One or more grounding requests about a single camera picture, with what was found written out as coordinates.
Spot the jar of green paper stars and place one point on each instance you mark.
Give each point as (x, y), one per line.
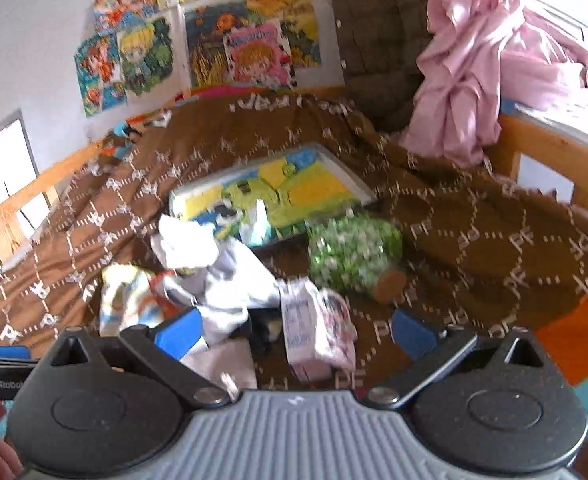
(354, 255)

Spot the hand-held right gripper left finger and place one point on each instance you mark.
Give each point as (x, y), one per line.
(176, 335)

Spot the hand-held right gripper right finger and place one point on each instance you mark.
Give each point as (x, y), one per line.
(414, 335)

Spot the pink cloth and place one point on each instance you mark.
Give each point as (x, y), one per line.
(459, 85)

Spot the cartoon print tray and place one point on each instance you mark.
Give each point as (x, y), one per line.
(314, 185)

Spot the striped sock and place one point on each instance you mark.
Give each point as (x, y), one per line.
(123, 300)

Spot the pale grey sock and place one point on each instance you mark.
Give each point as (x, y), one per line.
(256, 227)

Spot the small white milk carton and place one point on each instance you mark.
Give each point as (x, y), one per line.
(299, 325)

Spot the brown printed blanket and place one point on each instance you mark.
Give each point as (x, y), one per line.
(474, 240)

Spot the white cloth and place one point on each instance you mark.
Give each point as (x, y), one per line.
(239, 280)

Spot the white sock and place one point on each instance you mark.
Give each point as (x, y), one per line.
(183, 242)

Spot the wooden bed frame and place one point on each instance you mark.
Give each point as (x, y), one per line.
(511, 145)

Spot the group of cartoon wall posters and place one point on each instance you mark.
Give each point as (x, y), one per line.
(254, 55)

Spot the brown quilted jacket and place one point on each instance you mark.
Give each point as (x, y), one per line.
(374, 35)

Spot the pink printed packet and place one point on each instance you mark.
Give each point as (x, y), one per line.
(336, 330)

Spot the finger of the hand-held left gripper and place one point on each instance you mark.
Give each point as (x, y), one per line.
(3, 352)

